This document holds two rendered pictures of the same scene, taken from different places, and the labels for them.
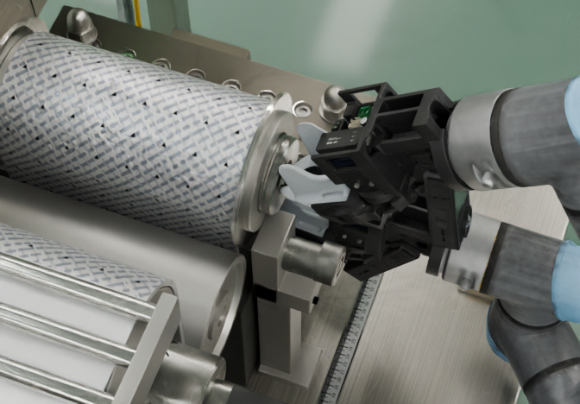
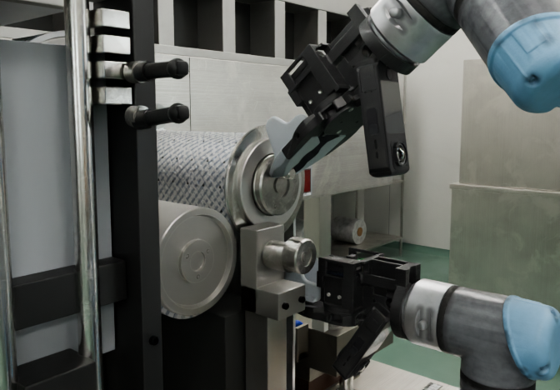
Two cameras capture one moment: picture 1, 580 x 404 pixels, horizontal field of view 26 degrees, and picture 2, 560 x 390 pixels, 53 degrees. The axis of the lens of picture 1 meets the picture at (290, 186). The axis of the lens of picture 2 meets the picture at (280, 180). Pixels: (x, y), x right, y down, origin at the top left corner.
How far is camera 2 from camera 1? 0.93 m
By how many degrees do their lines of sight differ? 55
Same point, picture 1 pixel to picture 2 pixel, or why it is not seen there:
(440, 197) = (370, 89)
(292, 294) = (266, 290)
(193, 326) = (164, 222)
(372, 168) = (317, 62)
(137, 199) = (177, 192)
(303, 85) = not seen: hidden behind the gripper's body
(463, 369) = not seen: outside the picture
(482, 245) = (438, 287)
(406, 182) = (346, 87)
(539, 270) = (491, 302)
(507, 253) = (461, 292)
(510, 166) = not seen: outside the picture
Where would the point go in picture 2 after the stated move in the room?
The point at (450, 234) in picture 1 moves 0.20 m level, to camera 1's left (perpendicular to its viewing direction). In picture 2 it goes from (381, 143) to (200, 140)
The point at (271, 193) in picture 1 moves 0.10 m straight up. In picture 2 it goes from (262, 171) to (262, 85)
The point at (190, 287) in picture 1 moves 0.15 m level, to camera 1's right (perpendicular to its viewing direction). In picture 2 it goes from (177, 207) to (306, 215)
